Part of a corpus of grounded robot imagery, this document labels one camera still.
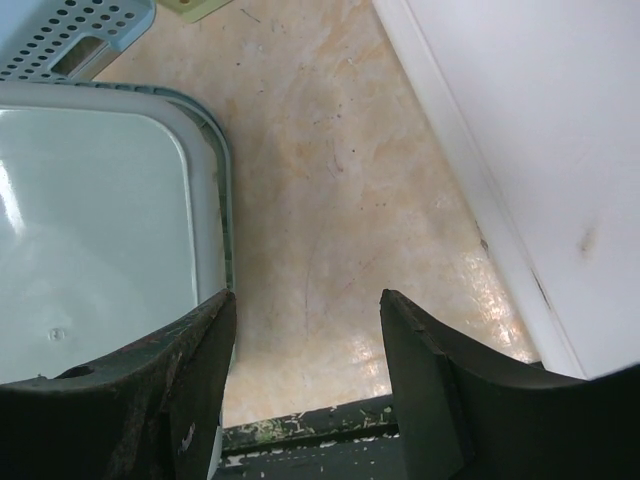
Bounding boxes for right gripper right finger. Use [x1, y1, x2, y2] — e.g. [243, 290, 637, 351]
[380, 290, 639, 479]

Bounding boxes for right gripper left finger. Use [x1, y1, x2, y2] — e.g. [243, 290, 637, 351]
[1, 290, 237, 479]

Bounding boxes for teal perforated basket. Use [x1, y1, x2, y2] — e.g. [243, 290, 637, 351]
[1, 82, 234, 387]

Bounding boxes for white perforated tray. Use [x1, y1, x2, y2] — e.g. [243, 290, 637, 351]
[375, 1, 639, 378]

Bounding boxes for blue perforated tray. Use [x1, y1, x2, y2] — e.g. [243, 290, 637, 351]
[1, 0, 156, 83]

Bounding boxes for light green perforated tray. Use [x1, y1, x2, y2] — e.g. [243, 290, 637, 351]
[156, 0, 231, 24]

